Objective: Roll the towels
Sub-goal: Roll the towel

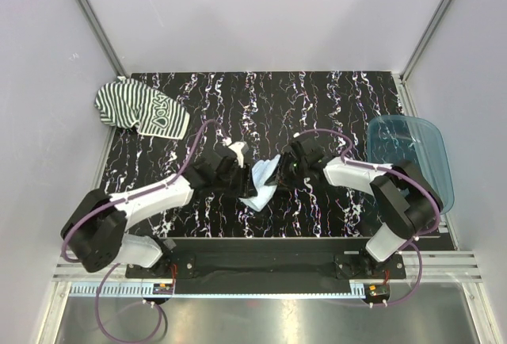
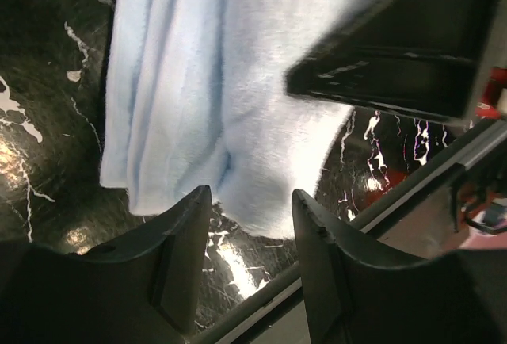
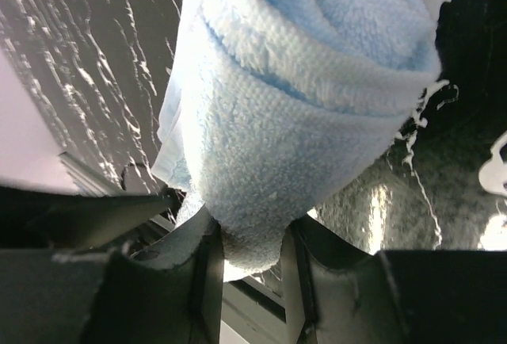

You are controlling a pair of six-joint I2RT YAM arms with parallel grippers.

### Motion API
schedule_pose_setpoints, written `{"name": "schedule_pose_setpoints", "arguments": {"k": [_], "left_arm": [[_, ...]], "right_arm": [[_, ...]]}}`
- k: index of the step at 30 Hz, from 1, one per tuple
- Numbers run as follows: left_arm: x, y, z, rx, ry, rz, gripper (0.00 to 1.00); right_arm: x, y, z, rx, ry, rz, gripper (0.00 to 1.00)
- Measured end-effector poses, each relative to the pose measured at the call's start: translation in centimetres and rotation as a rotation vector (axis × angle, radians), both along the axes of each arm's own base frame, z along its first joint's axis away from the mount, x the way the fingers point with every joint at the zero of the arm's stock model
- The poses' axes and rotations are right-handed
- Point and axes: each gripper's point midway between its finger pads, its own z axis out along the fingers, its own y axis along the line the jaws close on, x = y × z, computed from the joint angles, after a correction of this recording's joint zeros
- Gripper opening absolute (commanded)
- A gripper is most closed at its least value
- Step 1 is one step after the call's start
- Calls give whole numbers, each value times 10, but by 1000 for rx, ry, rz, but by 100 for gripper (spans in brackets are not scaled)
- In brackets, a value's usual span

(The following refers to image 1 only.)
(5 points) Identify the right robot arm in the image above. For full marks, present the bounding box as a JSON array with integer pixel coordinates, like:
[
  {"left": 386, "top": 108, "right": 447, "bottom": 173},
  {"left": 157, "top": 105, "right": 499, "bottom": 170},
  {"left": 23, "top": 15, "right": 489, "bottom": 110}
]
[{"left": 262, "top": 139, "right": 443, "bottom": 279}]

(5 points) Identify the green white striped towel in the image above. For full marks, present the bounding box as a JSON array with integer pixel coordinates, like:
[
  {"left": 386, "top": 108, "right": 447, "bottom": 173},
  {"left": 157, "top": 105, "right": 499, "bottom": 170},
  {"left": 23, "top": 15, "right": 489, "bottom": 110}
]
[{"left": 94, "top": 76, "right": 190, "bottom": 140}]

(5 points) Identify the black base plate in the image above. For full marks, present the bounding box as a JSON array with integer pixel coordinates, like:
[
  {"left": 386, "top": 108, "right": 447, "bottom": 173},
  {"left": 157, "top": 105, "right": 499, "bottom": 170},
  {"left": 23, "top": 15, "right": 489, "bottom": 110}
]
[{"left": 126, "top": 239, "right": 415, "bottom": 296}]

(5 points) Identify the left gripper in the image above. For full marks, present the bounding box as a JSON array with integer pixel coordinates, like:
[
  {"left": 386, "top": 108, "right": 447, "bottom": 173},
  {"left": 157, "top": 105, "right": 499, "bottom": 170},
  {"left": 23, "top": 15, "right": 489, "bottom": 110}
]
[{"left": 214, "top": 162, "right": 257, "bottom": 200}]

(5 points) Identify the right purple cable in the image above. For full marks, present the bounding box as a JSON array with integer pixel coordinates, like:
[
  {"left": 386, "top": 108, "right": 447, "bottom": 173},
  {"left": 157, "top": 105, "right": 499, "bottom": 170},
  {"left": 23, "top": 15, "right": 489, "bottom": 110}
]
[{"left": 295, "top": 128, "right": 441, "bottom": 306}]

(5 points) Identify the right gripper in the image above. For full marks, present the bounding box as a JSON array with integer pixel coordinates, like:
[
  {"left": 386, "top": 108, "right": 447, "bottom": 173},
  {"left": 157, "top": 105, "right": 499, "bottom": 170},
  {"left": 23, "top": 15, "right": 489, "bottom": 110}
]
[{"left": 265, "top": 152, "right": 308, "bottom": 192}]

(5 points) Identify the blue transparent plastic bin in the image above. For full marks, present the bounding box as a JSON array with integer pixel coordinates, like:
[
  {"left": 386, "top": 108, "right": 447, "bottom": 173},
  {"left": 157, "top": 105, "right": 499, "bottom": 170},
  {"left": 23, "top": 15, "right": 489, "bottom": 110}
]
[{"left": 366, "top": 115, "right": 455, "bottom": 214}]

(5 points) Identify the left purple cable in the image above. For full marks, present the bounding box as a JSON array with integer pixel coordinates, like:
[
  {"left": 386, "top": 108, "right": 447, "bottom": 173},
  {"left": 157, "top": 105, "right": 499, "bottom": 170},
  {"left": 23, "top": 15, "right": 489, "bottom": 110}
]
[{"left": 62, "top": 119, "right": 234, "bottom": 341}]

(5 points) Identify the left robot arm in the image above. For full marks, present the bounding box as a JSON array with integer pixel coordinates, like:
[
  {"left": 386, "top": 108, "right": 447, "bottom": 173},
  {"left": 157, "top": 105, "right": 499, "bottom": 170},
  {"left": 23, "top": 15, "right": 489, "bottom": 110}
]
[{"left": 60, "top": 149, "right": 257, "bottom": 277}]

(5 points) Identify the black marbled table mat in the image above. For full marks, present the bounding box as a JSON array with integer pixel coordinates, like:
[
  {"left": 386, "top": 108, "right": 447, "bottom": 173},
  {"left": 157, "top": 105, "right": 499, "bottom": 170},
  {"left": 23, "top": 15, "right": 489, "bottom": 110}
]
[{"left": 101, "top": 71, "right": 404, "bottom": 238}]

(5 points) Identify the purple cable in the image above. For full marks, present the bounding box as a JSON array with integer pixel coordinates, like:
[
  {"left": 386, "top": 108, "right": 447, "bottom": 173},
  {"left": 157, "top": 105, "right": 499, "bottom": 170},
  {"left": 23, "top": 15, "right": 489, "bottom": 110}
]
[
  {"left": 62, "top": 119, "right": 234, "bottom": 341},
  {"left": 295, "top": 128, "right": 441, "bottom": 306}
]

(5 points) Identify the light blue towel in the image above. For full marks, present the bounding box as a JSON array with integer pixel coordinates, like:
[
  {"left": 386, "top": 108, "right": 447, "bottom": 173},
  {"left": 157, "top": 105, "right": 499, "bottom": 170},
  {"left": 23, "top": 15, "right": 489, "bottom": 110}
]
[{"left": 239, "top": 154, "right": 281, "bottom": 212}]

